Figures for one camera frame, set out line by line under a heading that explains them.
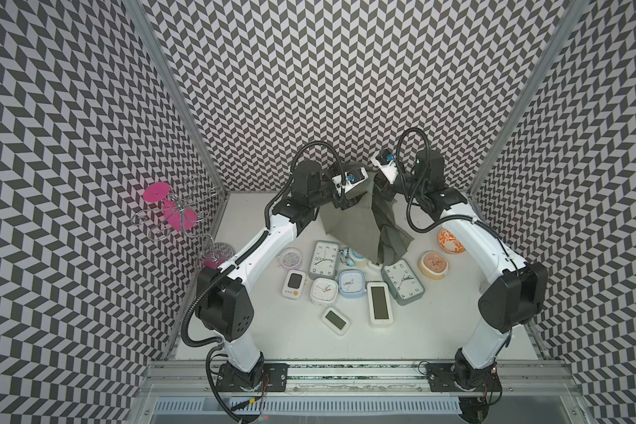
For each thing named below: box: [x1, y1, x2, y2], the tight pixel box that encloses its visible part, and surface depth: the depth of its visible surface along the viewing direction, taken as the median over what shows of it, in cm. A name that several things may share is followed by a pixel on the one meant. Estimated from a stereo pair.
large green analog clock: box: [380, 258, 425, 306], surface depth 90 cm
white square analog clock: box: [310, 277, 340, 306], surface depth 88 cm
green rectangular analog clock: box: [308, 240, 341, 280], surface depth 96 cm
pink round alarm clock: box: [277, 247, 303, 272], surface depth 96 cm
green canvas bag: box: [319, 171, 415, 266], surface depth 88 cm
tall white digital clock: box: [366, 281, 394, 326], surface depth 84 cm
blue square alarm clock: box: [338, 268, 367, 298], surface depth 90 cm
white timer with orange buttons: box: [281, 269, 306, 301], surface depth 89 cm
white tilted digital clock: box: [321, 307, 351, 336], surface depth 84 cm
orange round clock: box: [418, 250, 449, 281], surface depth 95 cm
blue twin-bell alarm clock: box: [339, 246, 369, 268], surface depth 96 cm
